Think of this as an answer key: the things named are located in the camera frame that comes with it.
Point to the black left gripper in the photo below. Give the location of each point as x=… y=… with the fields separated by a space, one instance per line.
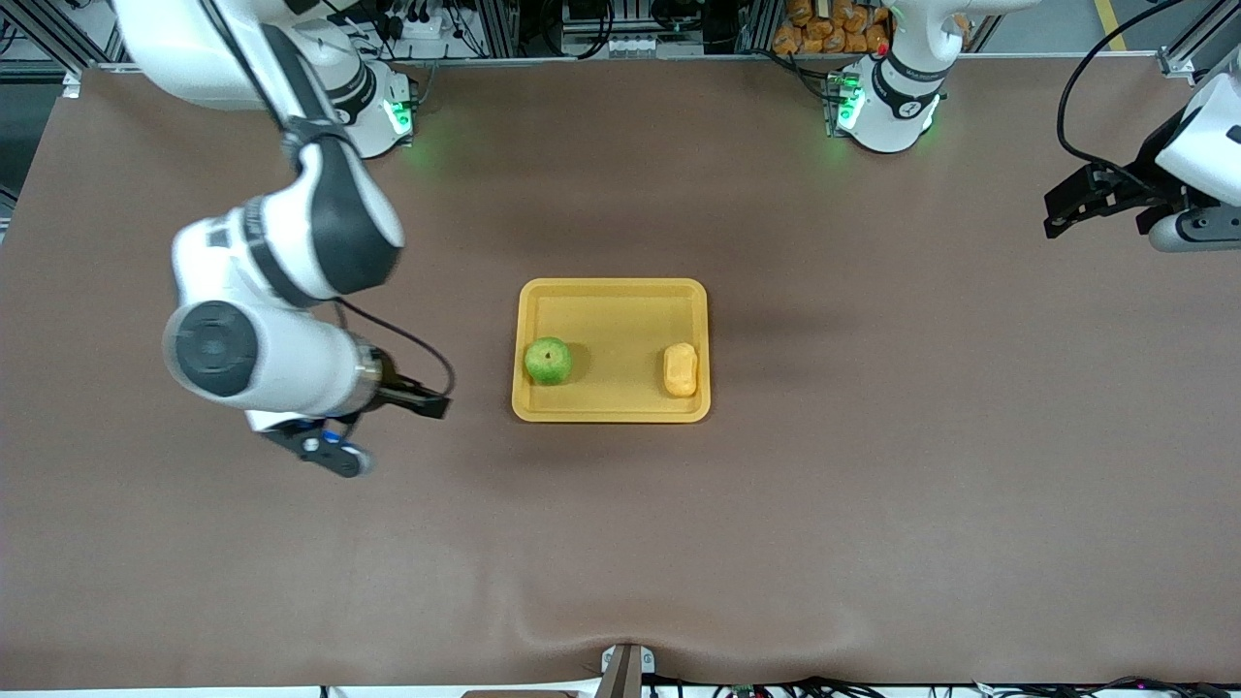
x=1140 y=188

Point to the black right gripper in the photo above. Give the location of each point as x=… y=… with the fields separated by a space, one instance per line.
x=396 y=393

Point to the green apple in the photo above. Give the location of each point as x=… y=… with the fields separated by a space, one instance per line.
x=548 y=361

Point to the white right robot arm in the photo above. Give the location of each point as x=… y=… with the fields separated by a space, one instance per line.
x=281 y=364

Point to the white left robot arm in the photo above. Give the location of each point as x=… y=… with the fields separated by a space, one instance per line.
x=887 y=121

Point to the yellow plastic tray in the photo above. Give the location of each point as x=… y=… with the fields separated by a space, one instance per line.
x=611 y=320

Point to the brown table cover mat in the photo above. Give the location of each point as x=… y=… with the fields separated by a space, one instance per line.
x=620 y=533

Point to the pile of orange toy foods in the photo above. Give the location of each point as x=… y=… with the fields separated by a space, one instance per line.
x=824 y=29

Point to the white power strip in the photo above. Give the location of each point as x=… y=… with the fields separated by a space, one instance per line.
x=415 y=25

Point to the white terminal strip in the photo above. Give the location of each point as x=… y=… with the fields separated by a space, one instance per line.
x=635 y=46

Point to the aluminium corner frame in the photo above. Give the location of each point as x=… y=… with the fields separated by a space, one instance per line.
x=1178 y=63

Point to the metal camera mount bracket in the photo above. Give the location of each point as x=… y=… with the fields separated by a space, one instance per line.
x=625 y=674

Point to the aluminium frame post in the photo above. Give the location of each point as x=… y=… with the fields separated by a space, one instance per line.
x=756 y=24
x=499 y=29

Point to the aluminium table edge rail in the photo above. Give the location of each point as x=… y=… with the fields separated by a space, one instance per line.
x=601 y=59

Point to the aluminium diagonal frame struts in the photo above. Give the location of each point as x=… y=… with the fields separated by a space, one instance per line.
x=44 y=34

